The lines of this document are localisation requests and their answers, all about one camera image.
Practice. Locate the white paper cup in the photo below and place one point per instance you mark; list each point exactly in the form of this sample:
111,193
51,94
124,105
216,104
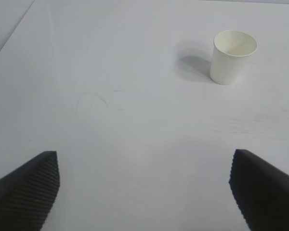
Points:
225,68

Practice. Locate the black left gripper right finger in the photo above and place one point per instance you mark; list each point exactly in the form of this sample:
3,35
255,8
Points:
265,195

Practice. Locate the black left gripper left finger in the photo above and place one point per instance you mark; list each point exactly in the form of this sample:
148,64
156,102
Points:
24,195

